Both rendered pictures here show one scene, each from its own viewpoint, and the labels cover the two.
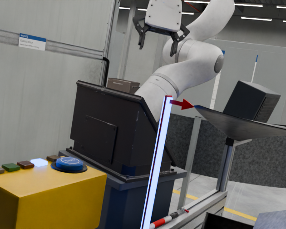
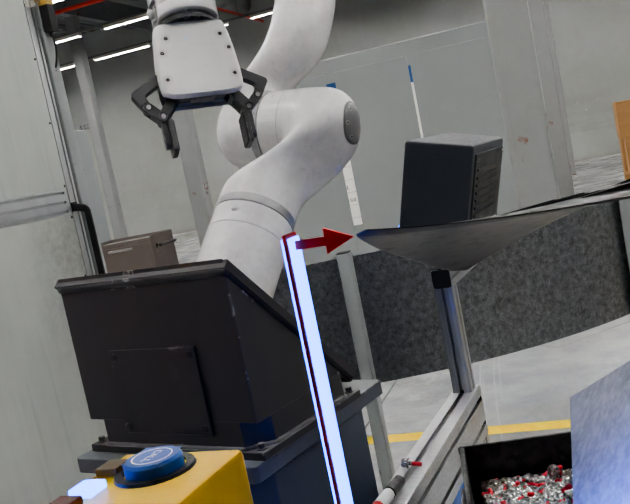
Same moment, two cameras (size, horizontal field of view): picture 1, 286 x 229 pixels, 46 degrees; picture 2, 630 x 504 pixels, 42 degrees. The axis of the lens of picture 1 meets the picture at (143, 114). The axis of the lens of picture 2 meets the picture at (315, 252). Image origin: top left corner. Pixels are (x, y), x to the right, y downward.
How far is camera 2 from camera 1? 0.07 m
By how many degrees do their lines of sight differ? 8
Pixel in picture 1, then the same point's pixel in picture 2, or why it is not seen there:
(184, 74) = (288, 173)
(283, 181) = (577, 317)
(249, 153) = (485, 287)
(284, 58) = (468, 52)
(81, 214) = not seen: outside the picture
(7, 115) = not seen: outside the picture
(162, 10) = (190, 56)
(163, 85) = (252, 215)
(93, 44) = (36, 184)
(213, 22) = (302, 38)
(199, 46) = (296, 101)
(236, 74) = (382, 125)
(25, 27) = not seen: outside the picture
